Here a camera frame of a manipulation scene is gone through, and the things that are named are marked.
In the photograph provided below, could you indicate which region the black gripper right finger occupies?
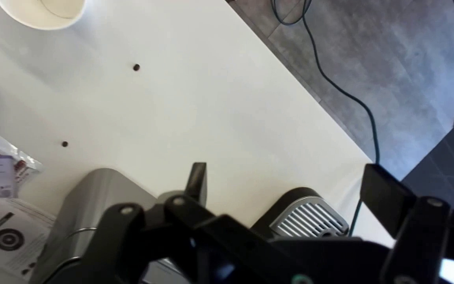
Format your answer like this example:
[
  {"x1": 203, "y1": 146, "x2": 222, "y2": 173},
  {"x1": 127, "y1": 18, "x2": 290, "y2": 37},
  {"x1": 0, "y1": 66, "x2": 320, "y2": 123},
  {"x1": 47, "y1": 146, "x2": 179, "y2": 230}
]
[{"x1": 359, "y1": 162, "x2": 454, "y2": 284}]

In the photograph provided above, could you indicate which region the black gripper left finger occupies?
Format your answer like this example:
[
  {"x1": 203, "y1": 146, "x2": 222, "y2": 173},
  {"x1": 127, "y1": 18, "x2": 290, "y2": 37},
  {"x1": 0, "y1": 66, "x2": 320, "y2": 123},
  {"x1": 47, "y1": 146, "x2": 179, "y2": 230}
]
[{"x1": 93, "y1": 160, "x2": 271, "y2": 284}]

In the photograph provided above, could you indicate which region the stainless steel bin body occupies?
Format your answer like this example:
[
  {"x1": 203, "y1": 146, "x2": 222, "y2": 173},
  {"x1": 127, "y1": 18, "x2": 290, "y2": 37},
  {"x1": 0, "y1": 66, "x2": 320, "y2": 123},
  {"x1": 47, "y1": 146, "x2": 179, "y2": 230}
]
[{"x1": 28, "y1": 167, "x2": 197, "y2": 284}]

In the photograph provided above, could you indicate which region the grey slotted appliance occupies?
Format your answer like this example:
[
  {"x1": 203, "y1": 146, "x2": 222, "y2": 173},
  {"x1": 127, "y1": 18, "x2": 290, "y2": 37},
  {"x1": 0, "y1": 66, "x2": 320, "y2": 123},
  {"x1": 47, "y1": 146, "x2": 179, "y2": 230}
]
[{"x1": 250, "y1": 186, "x2": 350, "y2": 242}]

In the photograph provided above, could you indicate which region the white printed paper sheet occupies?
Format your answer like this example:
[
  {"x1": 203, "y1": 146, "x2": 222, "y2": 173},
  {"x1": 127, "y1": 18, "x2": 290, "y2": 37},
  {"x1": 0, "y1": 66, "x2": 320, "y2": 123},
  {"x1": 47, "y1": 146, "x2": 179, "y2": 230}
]
[{"x1": 0, "y1": 195, "x2": 56, "y2": 284}]

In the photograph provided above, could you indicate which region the white cup with blue pattern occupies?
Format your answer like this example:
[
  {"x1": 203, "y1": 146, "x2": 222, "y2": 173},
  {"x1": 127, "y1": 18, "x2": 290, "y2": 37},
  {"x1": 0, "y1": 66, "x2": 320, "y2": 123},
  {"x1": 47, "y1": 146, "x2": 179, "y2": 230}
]
[{"x1": 0, "y1": 0, "x2": 89, "y2": 31}]

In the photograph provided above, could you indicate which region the thin dark cable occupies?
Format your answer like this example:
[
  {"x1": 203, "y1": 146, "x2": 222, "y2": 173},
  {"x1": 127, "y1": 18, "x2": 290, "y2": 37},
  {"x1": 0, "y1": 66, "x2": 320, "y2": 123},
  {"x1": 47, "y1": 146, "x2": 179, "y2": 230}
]
[{"x1": 269, "y1": 0, "x2": 381, "y2": 165}]

